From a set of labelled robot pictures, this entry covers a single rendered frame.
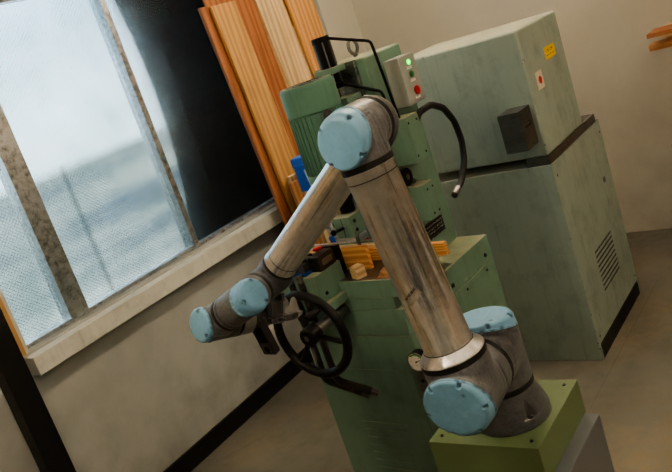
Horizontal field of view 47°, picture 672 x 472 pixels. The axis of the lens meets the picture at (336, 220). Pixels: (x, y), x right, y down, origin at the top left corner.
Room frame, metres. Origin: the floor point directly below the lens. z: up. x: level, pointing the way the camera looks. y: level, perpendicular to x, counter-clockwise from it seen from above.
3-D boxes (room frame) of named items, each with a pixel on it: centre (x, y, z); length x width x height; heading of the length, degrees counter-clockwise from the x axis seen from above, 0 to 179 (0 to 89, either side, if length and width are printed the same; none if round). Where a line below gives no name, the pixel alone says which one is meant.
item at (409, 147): (2.50, -0.30, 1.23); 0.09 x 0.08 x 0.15; 138
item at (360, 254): (2.41, 0.02, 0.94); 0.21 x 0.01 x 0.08; 48
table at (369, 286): (2.40, 0.07, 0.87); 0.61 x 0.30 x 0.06; 48
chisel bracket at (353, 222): (2.46, -0.06, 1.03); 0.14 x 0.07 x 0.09; 138
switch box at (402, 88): (2.59, -0.37, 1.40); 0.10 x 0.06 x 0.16; 138
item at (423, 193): (2.48, -0.29, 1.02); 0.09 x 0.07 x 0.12; 48
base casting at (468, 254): (2.53, -0.13, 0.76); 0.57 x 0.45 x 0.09; 138
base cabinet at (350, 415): (2.53, -0.13, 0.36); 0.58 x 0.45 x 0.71; 138
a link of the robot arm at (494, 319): (1.69, -0.25, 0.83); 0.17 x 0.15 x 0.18; 147
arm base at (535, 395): (1.70, -0.25, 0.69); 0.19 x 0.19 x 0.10
